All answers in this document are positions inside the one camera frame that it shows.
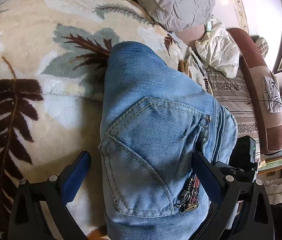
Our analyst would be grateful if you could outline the blue denim jeans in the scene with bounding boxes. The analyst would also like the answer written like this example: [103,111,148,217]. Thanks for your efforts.
[99,42,238,239]

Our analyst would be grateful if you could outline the striped floral bedsheet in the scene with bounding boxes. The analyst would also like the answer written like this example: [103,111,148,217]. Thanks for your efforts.
[206,67,260,160]

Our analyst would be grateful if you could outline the leaf pattern beige blanket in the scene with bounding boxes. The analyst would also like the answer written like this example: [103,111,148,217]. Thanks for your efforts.
[0,0,211,239]

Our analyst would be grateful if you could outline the cream crumpled cloth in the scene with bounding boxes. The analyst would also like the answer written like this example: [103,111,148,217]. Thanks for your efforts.
[194,15,240,79]

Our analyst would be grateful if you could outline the grey quilted pillow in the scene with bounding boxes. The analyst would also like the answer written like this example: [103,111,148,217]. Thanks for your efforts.
[136,0,215,32]

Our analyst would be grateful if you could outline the grey patterned cloth on headboard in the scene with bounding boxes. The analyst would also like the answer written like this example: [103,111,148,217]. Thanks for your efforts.
[263,76,282,113]

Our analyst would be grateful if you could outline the brown padded headboard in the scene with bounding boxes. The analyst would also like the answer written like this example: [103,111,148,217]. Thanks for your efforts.
[228,28,282,154]

